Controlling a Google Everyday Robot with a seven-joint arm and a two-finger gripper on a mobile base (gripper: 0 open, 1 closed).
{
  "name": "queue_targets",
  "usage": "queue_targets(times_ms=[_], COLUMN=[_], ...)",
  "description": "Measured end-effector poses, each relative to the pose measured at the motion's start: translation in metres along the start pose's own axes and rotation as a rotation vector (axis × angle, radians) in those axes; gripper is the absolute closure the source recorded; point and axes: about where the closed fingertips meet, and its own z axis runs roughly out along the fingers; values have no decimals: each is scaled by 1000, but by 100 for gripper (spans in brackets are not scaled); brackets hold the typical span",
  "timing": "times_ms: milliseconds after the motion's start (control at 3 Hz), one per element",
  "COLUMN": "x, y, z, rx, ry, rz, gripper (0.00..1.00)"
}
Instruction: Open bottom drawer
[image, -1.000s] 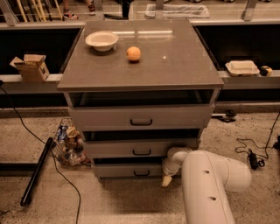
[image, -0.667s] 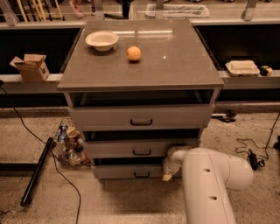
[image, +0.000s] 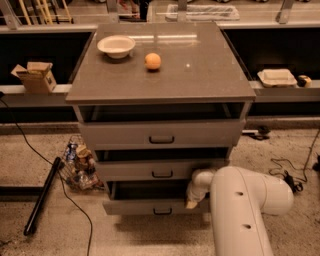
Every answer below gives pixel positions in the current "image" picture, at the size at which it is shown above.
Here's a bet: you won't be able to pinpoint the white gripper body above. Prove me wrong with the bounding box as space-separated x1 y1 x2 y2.
186 182 209 203

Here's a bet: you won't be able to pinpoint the grey bottom drawer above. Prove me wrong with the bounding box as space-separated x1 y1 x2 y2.
103 179 210 216

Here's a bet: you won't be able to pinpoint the grey drawer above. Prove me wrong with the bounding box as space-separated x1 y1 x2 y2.
96 158 229 181
79 120 245 150
103 179 210 216

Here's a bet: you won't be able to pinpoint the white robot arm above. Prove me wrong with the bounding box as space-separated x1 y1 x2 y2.
185 166 294 256

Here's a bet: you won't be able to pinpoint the grey middle drawer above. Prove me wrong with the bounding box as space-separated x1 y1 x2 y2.
96 158 229 181

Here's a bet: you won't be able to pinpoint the grey drawer cabinet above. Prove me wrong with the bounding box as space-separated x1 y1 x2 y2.
65 22 257 188

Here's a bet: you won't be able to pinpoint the grey top drawer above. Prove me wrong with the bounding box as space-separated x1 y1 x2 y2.
79 120 245 150

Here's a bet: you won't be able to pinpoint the white foam food container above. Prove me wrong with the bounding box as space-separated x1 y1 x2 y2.
257 69 297 88

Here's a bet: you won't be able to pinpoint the orange fruit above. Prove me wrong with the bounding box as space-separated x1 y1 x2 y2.
145 53 161 70

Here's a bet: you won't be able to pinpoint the black tube on floor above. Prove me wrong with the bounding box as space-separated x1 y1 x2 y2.
23 157 61 236

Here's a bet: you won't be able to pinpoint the black yellow tape roll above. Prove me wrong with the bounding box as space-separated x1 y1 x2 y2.
297 75 312 88

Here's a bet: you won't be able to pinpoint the white bowl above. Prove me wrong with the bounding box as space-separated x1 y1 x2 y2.
97 35 136 59

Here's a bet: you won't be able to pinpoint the clear plastic tray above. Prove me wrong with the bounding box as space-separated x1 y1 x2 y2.
165 4 241 23

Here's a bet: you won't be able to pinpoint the brown cardboard box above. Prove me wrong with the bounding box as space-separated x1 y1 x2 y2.
11 62 57 94

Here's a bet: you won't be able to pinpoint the wire basket with items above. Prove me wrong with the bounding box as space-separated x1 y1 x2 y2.
60 135 104 191

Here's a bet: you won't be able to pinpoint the black floor cable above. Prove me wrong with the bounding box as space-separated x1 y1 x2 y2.
0 91 94 256

